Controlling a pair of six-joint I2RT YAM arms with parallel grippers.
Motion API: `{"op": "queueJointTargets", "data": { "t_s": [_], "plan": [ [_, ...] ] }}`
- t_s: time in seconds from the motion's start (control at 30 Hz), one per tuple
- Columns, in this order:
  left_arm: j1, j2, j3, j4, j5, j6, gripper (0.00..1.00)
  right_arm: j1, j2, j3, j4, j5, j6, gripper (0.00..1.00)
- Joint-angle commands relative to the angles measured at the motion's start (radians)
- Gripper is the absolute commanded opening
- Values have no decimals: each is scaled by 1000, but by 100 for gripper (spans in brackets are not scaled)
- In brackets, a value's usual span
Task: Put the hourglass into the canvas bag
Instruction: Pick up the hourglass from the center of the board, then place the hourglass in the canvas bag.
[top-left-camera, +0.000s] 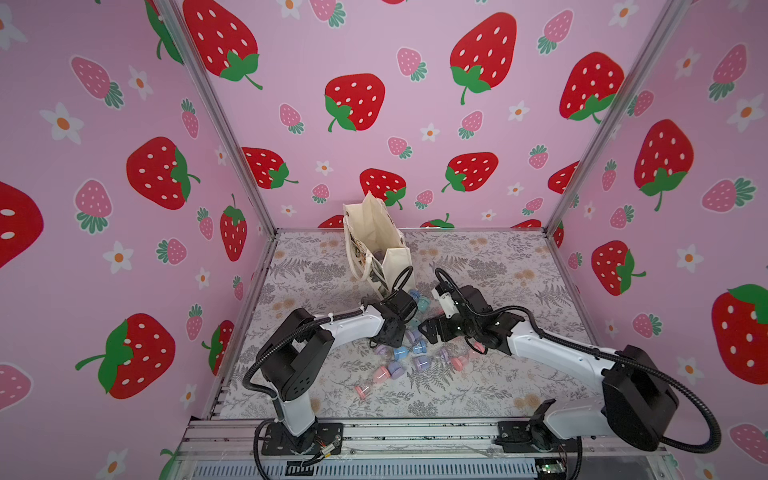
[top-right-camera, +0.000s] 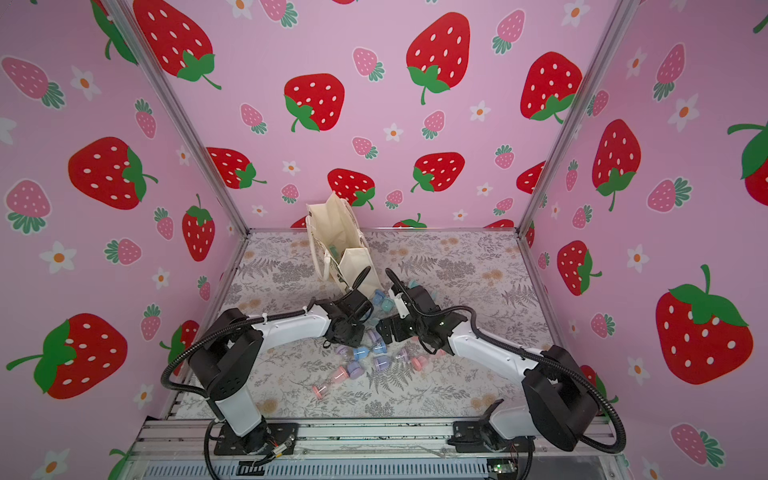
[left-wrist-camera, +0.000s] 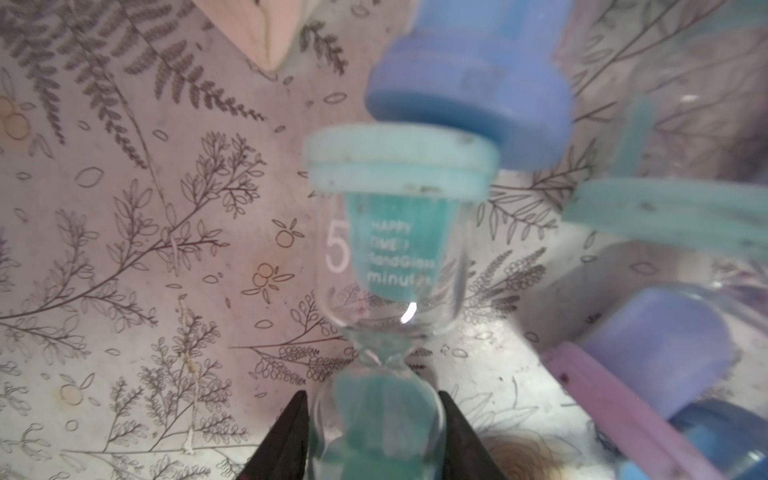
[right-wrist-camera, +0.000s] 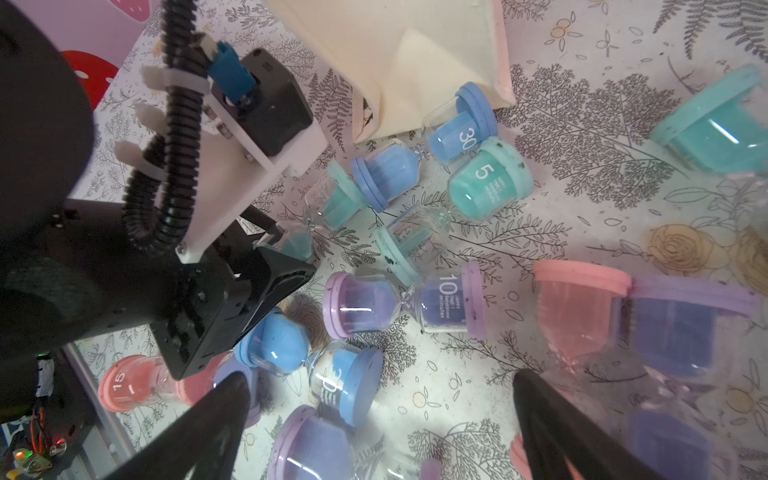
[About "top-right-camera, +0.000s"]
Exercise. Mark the blue hourglass near bag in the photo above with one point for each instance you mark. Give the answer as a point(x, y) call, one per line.
point(379, 297)

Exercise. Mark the purple hourglass front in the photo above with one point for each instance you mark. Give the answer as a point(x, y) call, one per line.
point(354, 370)

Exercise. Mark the silver corner frame post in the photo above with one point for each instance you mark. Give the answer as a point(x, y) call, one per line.
point(129, 29)
point(606, 48)

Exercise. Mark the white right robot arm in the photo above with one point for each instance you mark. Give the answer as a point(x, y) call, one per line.
point(559, 401)

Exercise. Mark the cream canvas tote bag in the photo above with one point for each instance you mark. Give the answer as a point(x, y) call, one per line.
point(338, 247)

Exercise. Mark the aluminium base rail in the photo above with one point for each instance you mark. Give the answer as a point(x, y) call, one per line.
point(397, 448)

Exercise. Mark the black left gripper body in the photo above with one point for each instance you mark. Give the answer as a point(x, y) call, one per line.
point(355, 334)

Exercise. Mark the pink hourglass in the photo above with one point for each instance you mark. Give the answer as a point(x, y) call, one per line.
point(337, 377)
point(419, 363)

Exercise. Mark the pink hourglass right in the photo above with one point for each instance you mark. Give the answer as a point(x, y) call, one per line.
point(419, 363)

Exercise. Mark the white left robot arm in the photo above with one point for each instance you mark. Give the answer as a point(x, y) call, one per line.
point(224, 358)

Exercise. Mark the silver corner frame post left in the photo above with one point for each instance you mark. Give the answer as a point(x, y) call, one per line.
point(129, 29)

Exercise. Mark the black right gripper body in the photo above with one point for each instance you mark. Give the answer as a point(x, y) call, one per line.
point(405, 298)

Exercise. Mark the silver corner frame post right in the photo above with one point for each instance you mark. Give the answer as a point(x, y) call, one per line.
point(606, 48)

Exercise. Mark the pink hourglass front left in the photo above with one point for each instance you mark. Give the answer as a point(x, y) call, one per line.
point(337, 377)

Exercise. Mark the lilac hourglass centre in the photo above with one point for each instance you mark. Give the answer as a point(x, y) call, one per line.
point(381, 363)

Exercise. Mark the blue hourglass centre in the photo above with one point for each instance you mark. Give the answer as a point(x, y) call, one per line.
point(359, 353)

